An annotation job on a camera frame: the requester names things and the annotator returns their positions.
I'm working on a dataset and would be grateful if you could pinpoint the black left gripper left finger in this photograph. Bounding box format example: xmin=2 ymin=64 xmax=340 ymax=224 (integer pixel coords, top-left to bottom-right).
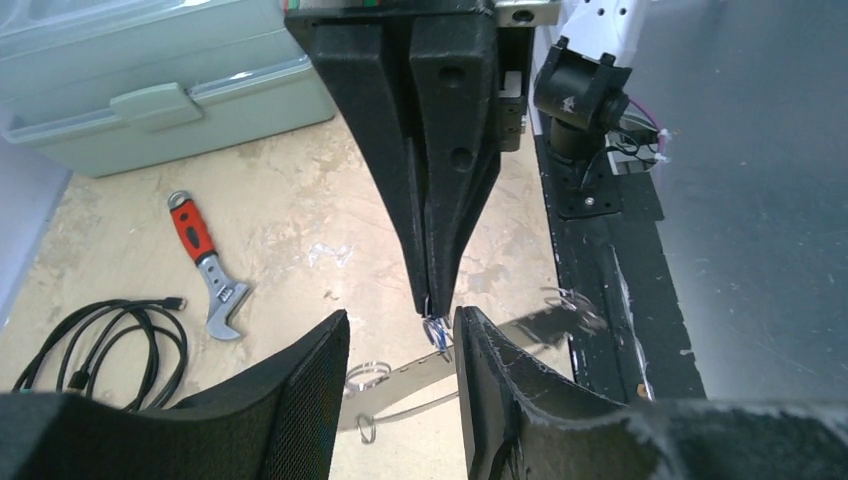
xmin=1 ymin=310 xmax=350 ymax=479

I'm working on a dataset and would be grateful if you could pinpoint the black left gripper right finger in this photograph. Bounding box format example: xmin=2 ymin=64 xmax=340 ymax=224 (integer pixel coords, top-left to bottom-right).
xmin=459 ymin=346 xmax=847 ymax=479

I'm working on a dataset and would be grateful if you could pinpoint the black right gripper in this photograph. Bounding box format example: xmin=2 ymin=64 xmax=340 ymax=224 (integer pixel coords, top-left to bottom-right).
xmin=283 ymin=1 xmax=562 ymax=317

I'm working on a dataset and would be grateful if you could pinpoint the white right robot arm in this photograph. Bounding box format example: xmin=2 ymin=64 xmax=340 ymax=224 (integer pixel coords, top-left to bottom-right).
xmin=282 ymin=1 xmax=648 ymax=318

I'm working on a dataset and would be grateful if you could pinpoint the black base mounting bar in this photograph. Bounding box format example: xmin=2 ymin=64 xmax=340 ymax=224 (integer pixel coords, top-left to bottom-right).
xmin=533 ymin=115 xmax=706 ymax=403

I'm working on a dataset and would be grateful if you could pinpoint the clear green plastic toolbox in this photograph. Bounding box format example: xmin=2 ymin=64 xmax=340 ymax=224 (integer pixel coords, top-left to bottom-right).
xmin=1 ymin=1 xmax=336 ymax=177

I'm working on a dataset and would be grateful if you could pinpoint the red handled adjustable wrench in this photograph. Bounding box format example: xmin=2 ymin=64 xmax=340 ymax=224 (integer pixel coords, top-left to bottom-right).
xmin=167 ymin=190 xmax=252 ymax=341

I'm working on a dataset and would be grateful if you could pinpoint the black coiled cable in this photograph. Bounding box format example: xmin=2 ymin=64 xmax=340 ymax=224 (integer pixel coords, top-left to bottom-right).
xmin=11 ymin=296 xmax=190 ymax=413

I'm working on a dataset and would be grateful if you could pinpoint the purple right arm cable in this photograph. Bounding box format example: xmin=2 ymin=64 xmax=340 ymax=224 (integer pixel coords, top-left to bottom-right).
xmin=625 ymin=97 xmax=672 ymax=164

